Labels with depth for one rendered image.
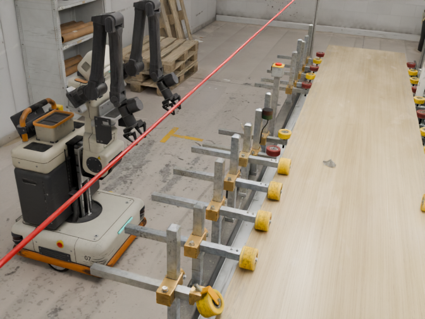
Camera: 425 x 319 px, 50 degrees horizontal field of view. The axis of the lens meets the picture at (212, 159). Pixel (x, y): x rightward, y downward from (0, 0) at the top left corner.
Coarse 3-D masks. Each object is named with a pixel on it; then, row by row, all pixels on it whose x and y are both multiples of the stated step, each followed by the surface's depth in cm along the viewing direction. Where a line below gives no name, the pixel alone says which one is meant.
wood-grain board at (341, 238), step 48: (336, 48) 467; (336, 96) 338; (384, 96) 342; (288, 144) 262; (336, 144) 265; (384, 144) 267; (288, 192) 216; (336, 192) 218; (384, 192) 220; (288, 240) 184; (336, 240) 185; (384, 240) 187; (240, 288) 159; (288, 288) 160; (336, 288) 161; (384, 288) 162
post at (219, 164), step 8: (216, 160) 186; (224, 160) 187; (216, 168) 187; (224, 168) 189; (216, 176) 189; (224, 176) 192; (216, 184) 191; (216, 192) 192; (216, 200) 194; (216, 224) 200; (216, 232) 202; (216, 240) 204
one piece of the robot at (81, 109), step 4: (68, 88) 236; (72, 88) 239; (68, 100) 238; (68, 104) 239; (72, 104) 239; (84, 104) 241; (68, 108) 240; (72, 108) 239; (76, 108) 238; (80, 108) 238; (84, 108) 240; (80, 112) 238
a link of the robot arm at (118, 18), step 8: (96, 16) 210; (104, 16) 209; (112, 16) 208; (120, 16) 212; (96, 24) 213; (104, 24) 211; (96, 32) 215; (104, 32) 216; (96, 40) 217; (104, 40) 218; (96, 48) 219; (104, 48) 221; (96, 56) 221; (104, 56) 224; (96, 64) 223; (96, 72) 225; (96, 80) 226; (104, 80) 234; (88, 88) 228; (96, 88) 228; (88, 96) 230; (96, 96) 228
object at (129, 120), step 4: (124, 116) 232; (128, 116) 231; (132, 116) 232; (124, 120) 233; (128, 120) 232; (132, 120) 232; (136, 120) 235; (140, 120) 237; (128, 124) 232; (132, 124) 232; (136, 124) 233; (124, 128) 234; (128, 128) 231; (132, 128) 230
